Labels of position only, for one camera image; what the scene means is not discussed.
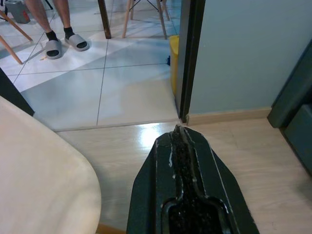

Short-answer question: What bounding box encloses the grey plastic bin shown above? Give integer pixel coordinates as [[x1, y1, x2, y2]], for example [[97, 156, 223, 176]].
[[4, 0, 31, 24]]

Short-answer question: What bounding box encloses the chair with light wooden legs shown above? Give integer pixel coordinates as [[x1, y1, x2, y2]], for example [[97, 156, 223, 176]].
[[0, 9, 34, 65], [121, 0, 171, 40]]

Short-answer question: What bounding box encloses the dark green cabinet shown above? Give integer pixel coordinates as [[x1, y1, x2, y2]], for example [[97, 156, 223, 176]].
[[266, 44, 312, 172]]

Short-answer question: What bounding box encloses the grey slide slipper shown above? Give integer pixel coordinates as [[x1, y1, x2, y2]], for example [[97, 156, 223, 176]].
[[45, 39, 63, 60], [64, 34, 91, 52]]

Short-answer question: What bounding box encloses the person's bare left leg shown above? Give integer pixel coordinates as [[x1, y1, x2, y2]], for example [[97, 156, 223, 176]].
[[58, 0, 73, 30]]

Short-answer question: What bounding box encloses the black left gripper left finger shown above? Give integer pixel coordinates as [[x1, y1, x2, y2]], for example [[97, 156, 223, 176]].
[[126, 124, 186, 234]]

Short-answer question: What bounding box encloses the black door frame post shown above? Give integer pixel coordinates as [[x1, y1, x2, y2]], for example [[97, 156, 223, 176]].
[[176, 0, 207, 120]]

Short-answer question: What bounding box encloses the black ankle sock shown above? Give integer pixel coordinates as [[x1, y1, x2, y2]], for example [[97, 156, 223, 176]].
[[63, 26, 77, 39], [45, 29, 60, 42]]

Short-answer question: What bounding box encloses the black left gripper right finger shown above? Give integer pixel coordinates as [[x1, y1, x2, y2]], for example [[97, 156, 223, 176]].
[[181, 126, 255, 234]]

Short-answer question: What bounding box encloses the person's bare right leg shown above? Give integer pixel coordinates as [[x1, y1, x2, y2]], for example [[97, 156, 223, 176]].
[[24, 0, 53, 34]]

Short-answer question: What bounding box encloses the yellow plastic container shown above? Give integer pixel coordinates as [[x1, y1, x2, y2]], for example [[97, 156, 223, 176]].
[[169, 35, 180, 96]]

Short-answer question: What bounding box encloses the light wooden baseboard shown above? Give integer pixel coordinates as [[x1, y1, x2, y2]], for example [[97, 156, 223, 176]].
[[187, 108, 273, 126]]

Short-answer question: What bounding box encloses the person's bare leg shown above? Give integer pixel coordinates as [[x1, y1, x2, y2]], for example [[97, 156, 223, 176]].
[[58, 0, 73, 30], [24, 0, 53, 34]]

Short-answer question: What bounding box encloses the dark brown table leg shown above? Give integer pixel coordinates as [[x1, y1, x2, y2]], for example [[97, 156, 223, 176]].
[[97, 0, 112, 40]]

